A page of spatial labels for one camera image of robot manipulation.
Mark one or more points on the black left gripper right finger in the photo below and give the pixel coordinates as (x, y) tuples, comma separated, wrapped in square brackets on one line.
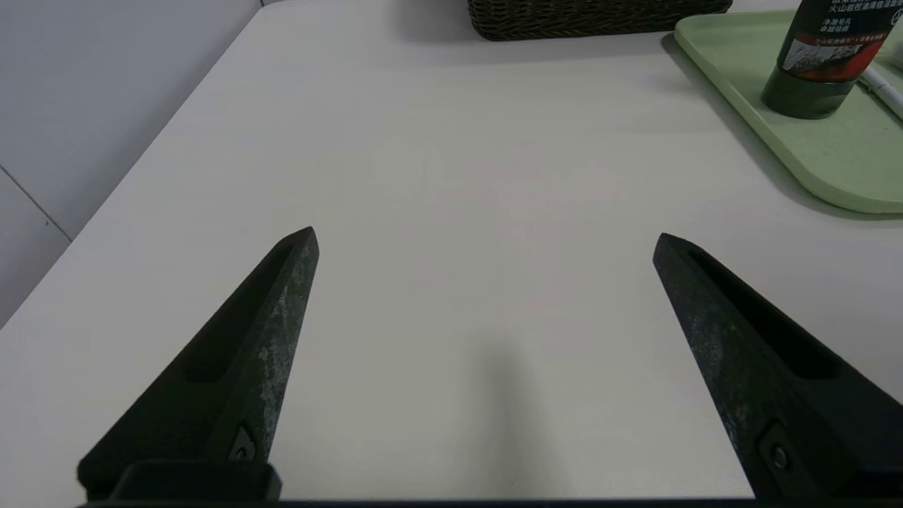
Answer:
[(769, 381)]

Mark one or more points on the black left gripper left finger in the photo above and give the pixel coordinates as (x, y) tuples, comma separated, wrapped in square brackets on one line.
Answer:
[(233, 367)]

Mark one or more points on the white pen with black tip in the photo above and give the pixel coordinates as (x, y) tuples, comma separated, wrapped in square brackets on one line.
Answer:
[(885, 88)]

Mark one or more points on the black face wash tube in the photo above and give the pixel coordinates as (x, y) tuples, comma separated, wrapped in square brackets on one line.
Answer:
[(818, 63)]

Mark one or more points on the dark brown wicker basket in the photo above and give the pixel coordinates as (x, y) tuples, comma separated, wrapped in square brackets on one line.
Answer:
[(600, 17)]

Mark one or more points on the light green plastic tray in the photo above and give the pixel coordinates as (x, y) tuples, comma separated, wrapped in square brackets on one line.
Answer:
[(839, 155)]

